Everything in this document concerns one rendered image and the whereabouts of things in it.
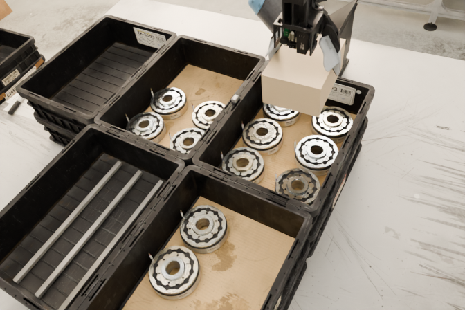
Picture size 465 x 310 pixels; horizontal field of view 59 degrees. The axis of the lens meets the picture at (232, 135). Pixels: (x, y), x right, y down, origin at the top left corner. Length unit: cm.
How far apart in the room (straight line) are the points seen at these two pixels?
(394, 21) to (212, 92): 199
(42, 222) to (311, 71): 71
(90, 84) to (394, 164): 93
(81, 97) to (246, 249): 71
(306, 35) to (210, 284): 52
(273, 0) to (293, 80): 52
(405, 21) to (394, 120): 175
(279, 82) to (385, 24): 221
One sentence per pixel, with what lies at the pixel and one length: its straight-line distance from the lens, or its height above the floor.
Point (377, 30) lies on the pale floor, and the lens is 291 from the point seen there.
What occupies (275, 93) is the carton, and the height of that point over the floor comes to 108.
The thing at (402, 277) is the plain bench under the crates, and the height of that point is 70.
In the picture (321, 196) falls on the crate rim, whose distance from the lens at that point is 85.
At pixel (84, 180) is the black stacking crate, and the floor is 83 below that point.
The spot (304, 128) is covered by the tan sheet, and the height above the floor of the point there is 83.
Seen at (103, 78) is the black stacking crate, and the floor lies 83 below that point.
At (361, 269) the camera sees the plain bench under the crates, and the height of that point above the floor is 70.
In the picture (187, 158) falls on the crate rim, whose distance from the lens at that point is 92.
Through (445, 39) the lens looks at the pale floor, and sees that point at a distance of 292.
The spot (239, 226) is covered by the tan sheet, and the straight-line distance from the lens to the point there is 93.
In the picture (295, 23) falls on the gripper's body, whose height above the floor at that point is 124.
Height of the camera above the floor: 164
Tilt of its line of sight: 49 degrees down
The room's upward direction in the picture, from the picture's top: 8 degrees counter-clockwise
